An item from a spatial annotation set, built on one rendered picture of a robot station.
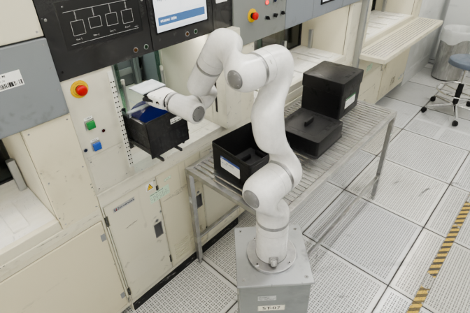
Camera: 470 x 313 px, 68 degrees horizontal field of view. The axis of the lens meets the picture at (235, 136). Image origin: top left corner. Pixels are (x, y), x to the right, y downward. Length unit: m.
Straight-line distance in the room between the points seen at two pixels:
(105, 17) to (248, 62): 0.65
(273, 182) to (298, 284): 0.43
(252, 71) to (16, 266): 1.19
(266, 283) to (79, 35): 1.09
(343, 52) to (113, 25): 2.07
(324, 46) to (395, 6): 1.50
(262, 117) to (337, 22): 2.09
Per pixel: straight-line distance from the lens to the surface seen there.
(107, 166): 1.60
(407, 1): 4.41
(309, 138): 1.89
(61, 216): 1.61
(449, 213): 3.02
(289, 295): 1.44
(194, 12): 1.64
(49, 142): 1.43
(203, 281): 2.31
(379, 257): 2.54
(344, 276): 2.38
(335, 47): 3.09
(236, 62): 0.93
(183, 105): 1.32
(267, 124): 1.02
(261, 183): 1.09
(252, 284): 1.36
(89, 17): 1.38
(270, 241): 1.30
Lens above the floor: 1.88
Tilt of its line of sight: 33 degrees down
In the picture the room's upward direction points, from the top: 2 degrees counter-clockwise
